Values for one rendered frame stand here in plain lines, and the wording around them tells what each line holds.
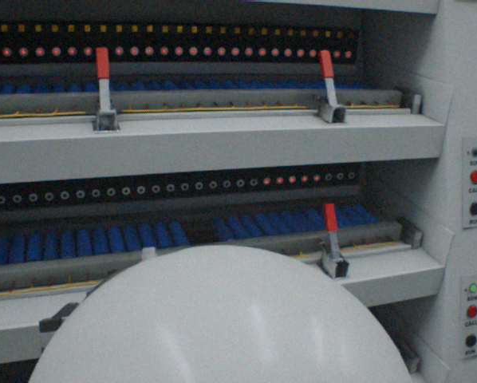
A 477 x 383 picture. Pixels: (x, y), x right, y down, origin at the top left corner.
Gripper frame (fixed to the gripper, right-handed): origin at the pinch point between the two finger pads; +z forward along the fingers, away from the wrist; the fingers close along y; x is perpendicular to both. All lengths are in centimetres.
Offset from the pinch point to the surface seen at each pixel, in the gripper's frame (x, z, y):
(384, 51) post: 31, 14, 43
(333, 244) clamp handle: 3.0, 7.9, 26.6
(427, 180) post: 10.1, 8.6, 42.7
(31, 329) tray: -2.3, 7.0, -9.2
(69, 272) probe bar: 3.0, 12.0, -4.9
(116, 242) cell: 5.9, 16.0, 0.9
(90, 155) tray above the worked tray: 15.0, 4.1, -1.8
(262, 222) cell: 6.8, 17.8, 21.2
